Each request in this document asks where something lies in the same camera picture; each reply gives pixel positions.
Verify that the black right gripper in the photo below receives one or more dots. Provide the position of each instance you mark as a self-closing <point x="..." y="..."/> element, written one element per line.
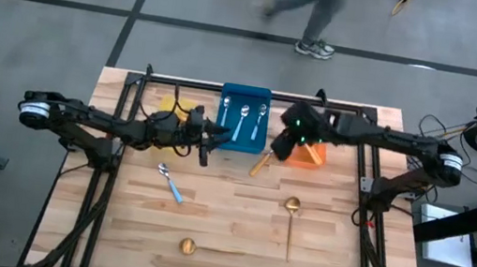
<point x="308" y="125"/>

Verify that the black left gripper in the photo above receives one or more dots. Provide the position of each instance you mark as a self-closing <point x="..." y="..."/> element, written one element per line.
<point x="167" y="131"/>

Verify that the blue plastic bin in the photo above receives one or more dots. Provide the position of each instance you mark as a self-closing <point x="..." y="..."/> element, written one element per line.
<point x="225" y="141"/>

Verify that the yellow plastic bin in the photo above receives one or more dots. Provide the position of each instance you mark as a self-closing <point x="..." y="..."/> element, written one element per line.
<point x="169" y="104"/>

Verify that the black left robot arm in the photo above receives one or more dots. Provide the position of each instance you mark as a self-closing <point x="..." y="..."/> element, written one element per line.
<point x="89" y="118"/>

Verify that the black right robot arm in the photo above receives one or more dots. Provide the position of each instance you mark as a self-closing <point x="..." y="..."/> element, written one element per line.
<point x="385" y="136"/>

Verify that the orange plastic bin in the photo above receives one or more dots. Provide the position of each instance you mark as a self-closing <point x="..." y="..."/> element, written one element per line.
<point x="298" y="160"/>

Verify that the gold spoon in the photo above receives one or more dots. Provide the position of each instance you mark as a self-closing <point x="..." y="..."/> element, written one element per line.
<point x="187" y="246"/>
<point x="292" y="203"/>

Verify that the person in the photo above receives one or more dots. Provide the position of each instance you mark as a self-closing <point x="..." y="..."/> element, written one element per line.
<point x="324" y="4"/>

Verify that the white box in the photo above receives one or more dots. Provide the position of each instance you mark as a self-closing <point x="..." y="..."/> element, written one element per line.
<point x="444" y="245"/>

